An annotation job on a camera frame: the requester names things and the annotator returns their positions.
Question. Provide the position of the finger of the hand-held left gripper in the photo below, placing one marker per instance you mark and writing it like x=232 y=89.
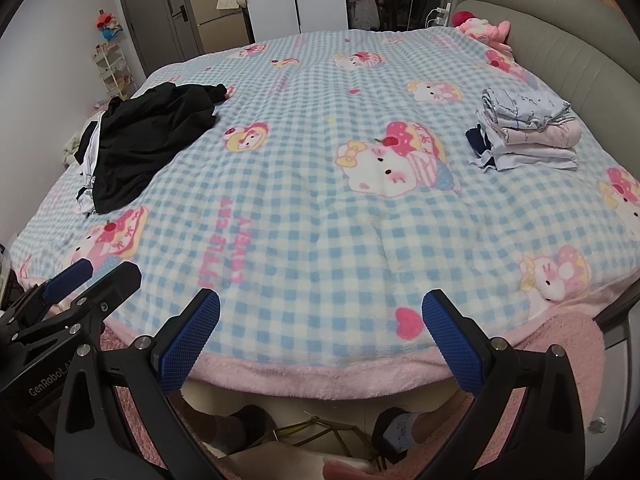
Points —
x=67 y=280
x=112 y=285

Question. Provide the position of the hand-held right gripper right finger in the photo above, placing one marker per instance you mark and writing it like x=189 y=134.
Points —
x=452 y=345

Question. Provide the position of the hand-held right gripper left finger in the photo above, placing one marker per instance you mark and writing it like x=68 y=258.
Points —
x=192 y=340

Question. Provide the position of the black clothes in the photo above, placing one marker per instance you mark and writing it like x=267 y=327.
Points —
x=145 y=130

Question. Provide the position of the person's left foot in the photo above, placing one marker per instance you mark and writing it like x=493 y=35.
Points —
x=240 y=430

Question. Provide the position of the person's foot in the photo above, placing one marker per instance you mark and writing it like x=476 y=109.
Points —
x=400 y=432
x=240 y=430

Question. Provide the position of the person's right foot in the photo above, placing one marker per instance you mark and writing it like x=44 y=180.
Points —
x=400 y=432

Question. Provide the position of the pink fluffy rug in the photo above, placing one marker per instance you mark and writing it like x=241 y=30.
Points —
x=560 y=360

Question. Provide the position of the white bedside cabinet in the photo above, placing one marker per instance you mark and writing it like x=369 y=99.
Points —
x=615 y=385

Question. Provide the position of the blue checked printed blanket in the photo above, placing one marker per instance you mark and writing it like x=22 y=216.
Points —
x=320 y=210

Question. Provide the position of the navy folded garment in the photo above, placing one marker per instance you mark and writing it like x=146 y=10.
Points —
x=480 y=145

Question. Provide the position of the white shelf rack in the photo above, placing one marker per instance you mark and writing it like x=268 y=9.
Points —
x=117 y=72

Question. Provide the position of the pale printed folded garment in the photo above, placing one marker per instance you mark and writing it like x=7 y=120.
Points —
x=520 y=105

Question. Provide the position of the red and blue plush toy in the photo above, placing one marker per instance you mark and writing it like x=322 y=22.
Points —
x=107 y=25

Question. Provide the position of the grey door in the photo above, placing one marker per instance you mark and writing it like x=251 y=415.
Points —
x=160 y=15

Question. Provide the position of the beige cabinet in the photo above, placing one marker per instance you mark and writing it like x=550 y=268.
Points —
x=220 y=25

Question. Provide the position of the pink plush toy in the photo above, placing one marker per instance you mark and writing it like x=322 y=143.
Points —
x=487 y=32

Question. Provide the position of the grey padded headboard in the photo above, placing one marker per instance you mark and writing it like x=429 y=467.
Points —
x=575 y=45

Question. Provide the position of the red round plush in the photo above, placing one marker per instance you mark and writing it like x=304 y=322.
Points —
x=462 y=16

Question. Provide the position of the white wardrobe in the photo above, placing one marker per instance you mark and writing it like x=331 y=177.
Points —
x=290 y=0

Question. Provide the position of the white wall charger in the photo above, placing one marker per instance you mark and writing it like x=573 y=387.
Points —
x=442 y=16

